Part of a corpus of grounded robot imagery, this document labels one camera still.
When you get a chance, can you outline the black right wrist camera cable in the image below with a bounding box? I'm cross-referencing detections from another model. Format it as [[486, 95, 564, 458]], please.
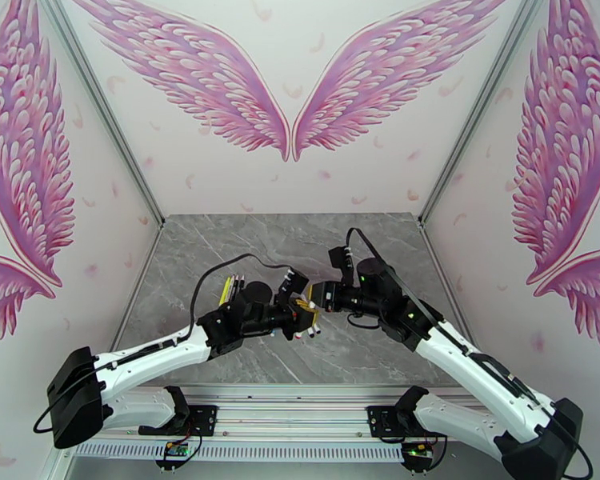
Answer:
[[346, 227, 595, 480]]

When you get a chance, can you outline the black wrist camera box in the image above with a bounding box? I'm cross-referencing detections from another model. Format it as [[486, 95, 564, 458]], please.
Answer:
[[328, 246, 357, 286], [277, 267, 310, 309]]

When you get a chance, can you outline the black left wrist camera cable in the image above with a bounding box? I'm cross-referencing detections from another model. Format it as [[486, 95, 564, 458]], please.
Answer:
[[190, 253, 294, 330]]

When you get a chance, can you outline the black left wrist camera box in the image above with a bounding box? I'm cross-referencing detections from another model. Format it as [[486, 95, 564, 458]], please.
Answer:
[[277, 267, 310, 309]]

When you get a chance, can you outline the small green controller board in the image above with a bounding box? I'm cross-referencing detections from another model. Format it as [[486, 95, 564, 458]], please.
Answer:
[[154, 442, 191, 472], [401, 442, 436, 472]]

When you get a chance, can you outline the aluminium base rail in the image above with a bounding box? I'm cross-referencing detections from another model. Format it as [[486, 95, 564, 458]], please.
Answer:
[[57, 383, 536, 442]]

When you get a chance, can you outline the aluminium frame corner post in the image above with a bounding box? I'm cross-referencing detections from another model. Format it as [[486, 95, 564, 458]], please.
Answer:
[[37, 0, 167, 230], [415, 0, 556, 230]]

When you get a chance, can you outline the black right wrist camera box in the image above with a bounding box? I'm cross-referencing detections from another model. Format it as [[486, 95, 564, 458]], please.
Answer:
[[328, 246, 357, 286]]

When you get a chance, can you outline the white slotted cable duct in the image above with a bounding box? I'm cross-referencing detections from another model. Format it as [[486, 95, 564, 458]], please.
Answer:
[[72, 439, 406, 463]]

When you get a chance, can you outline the aluminium table side rail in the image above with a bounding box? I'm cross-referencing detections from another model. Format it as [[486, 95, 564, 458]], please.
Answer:
[[418, 224, 486, 354], [99, 224, 165, 385]]

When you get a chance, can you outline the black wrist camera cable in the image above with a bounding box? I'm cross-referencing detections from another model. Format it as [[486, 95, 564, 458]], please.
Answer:
[[346, 227, 595, 480], [190, 253, 294, 330]]

